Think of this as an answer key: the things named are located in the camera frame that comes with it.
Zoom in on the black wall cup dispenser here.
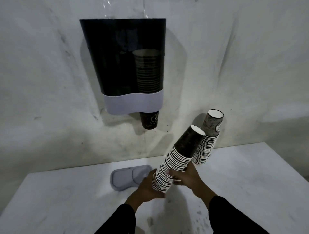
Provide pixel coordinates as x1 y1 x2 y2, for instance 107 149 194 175
79 18 167 115

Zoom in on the person's right hand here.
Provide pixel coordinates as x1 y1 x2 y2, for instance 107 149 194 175
167 163 214 202

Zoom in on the person's right forearm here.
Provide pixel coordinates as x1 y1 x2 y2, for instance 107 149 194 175
208 195 266 234

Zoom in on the clear plastic sheet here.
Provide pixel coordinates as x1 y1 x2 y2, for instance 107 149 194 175
103 0 149 20

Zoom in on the person's left hand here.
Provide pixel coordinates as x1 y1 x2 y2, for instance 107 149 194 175
126 169 167 210

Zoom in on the person's left forearm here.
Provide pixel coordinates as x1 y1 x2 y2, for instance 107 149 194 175
94 197 137 234

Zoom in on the stack of dark paper cups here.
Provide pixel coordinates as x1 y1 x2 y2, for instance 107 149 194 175
152 125 206 193
132 49 162 130
192 109 224 166

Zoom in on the grey plastic lid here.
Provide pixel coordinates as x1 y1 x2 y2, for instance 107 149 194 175
110 165 153 192

